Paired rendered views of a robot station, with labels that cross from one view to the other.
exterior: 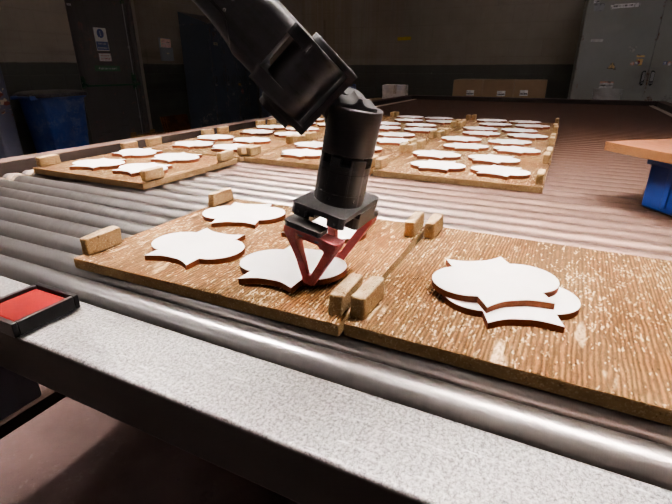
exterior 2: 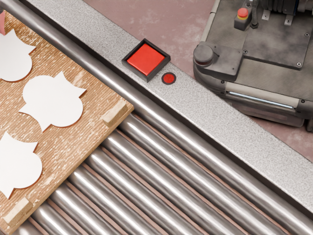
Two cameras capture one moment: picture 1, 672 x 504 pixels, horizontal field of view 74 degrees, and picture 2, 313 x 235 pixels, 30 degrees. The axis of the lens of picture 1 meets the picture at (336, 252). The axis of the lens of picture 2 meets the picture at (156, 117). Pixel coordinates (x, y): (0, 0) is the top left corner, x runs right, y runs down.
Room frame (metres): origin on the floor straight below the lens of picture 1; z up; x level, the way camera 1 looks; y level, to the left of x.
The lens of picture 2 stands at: (1.10, 0.66, 1.97)
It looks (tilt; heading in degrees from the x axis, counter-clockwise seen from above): 61 degrees down; 205
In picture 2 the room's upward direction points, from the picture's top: 11 degrees counter-clockwise
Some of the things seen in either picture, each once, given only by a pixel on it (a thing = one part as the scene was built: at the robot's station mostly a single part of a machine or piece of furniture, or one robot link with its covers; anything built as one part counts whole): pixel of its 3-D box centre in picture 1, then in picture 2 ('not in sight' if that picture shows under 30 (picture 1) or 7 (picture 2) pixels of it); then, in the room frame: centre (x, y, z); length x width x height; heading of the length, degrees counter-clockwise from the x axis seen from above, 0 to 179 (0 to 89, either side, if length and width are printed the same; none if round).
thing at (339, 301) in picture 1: (346, 294); not in sight; (0.44, -0.01, 0.95); 0.06 x 0.02 x 0.03; 155
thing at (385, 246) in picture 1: (266, 244); (6, 111); (0.64, 0.11, 0.93); 0.41 x 0.35 x 0.02; 65
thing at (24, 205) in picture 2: (220, 196); (18, 211); (0.85, 0.23, 0.95); 0.06 x 0.02 x 0.03; 155
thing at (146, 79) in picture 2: (27, 307); (146, 60); (0.45, 0.36, 0.92); 0.08 x 0.08 x 0.02; 64
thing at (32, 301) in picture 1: (28, 309); (146, 60); (0.45, 0.36, 0.92); 0.06 x 0.06 x 0.01; 64
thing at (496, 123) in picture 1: (510, 123); not in sight; (2.18, -0.83, 0.94); 0.41 x 0.35 x 0.04; 64
